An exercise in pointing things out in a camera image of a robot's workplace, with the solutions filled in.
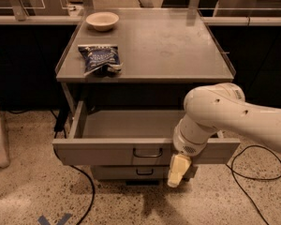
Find grey metal drawer cabinet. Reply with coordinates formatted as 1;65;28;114
54;8;237;184

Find black cable left floor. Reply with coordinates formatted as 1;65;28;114
50;109;96;225

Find white ceramic bowl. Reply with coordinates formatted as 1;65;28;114
86;12;119;32

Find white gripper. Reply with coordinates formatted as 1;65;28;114
168;115;217;188

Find black cable floor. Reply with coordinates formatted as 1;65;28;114
225;144;281;225
50;109;96;225

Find black cable right floor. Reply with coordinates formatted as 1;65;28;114
225;144;281;225

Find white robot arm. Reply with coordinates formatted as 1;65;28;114
168;82;281;188

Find blue chip bag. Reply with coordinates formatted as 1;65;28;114
78;44;123;76

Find grey top drawer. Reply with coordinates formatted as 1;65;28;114
52;100;242;167

